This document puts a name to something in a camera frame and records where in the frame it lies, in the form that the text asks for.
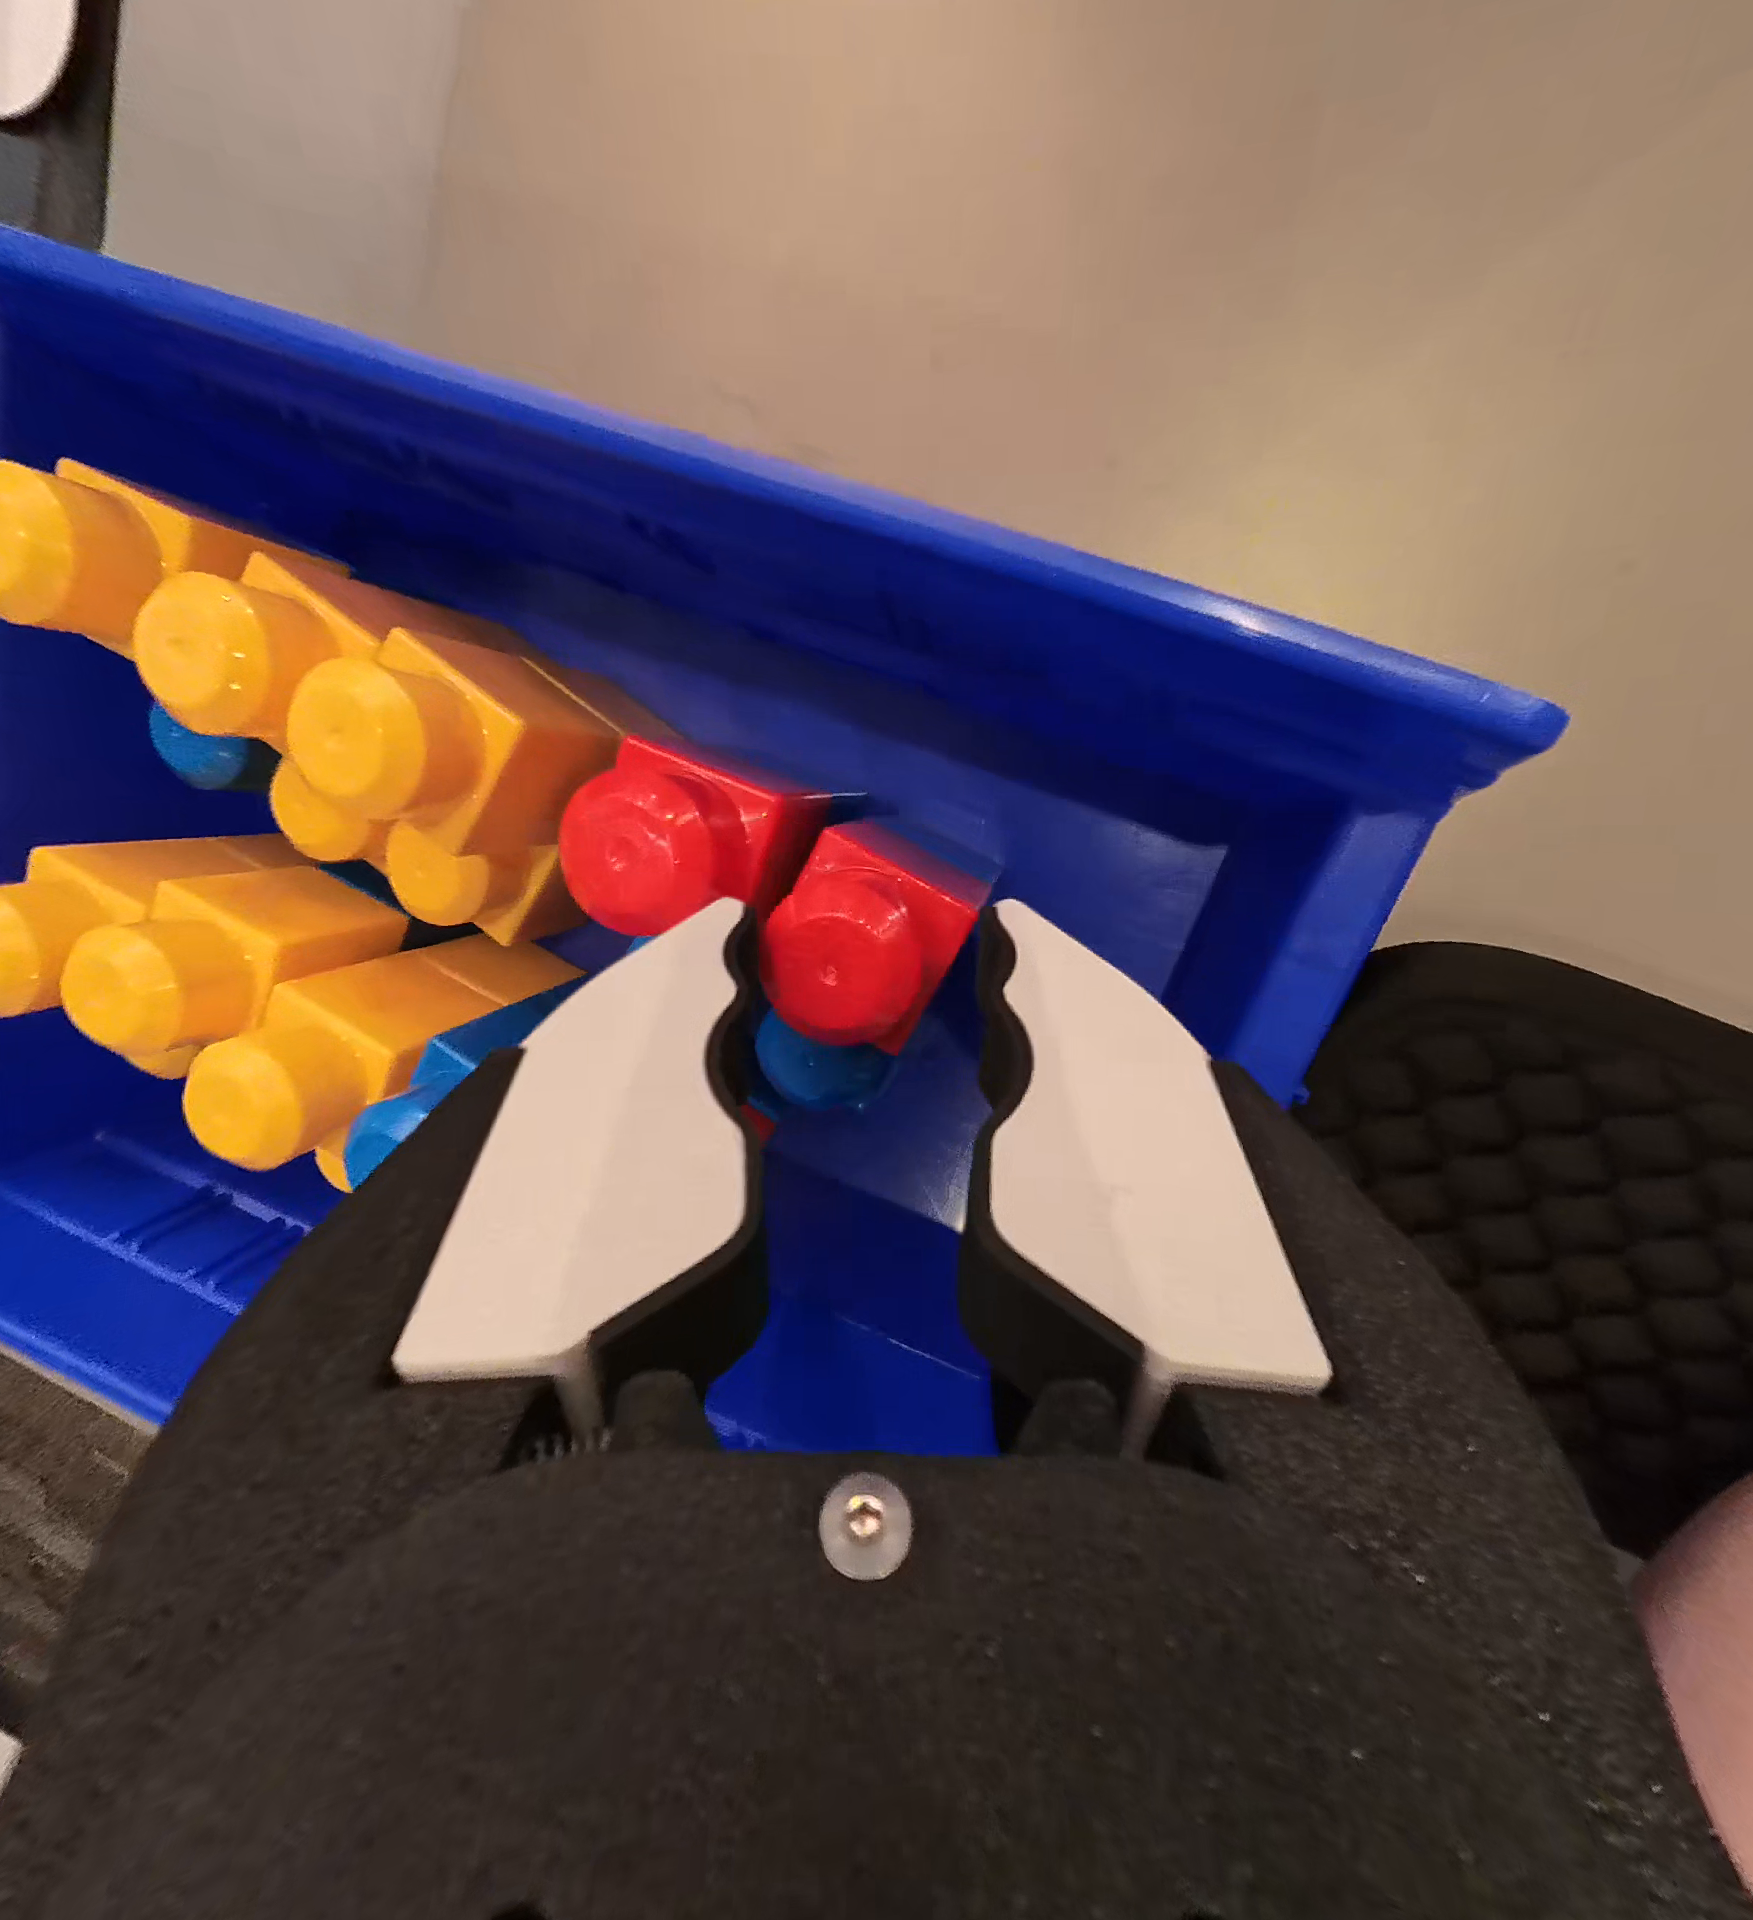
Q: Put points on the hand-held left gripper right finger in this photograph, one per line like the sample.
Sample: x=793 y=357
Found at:
x=1132 y=1201

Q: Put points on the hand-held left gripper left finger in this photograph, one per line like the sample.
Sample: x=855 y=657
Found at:
x=576 y=1201

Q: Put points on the red mega block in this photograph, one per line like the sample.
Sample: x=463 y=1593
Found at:
x=649 y=847
x=759 y=1127
x=844 y=944

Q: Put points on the blue plastic bin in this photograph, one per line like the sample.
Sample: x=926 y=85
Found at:
x=966 y=662

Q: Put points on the orange mega block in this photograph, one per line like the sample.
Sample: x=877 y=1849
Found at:
x=366 y=735
x=249 y=1036

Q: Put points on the black wrist rest pad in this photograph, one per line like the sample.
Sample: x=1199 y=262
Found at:
x=1597 y=1201

